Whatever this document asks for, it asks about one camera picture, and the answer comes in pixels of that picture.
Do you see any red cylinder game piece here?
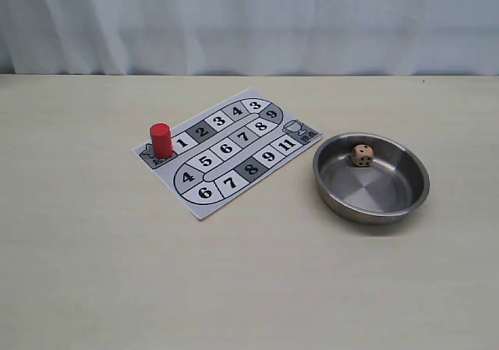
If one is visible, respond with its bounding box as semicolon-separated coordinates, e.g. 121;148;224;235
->
149;122;173;159

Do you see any beige wooden die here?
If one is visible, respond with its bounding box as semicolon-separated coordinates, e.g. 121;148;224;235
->
351;144;373;167

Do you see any numbered paper game board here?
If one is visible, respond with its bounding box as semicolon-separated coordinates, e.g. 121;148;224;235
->
133;89;322;219

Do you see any round steel bowl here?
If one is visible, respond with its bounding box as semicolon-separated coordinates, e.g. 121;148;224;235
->
312;132;430;225

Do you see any white backdrop curtain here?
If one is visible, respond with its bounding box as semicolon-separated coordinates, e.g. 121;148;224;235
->
1;0;498;76

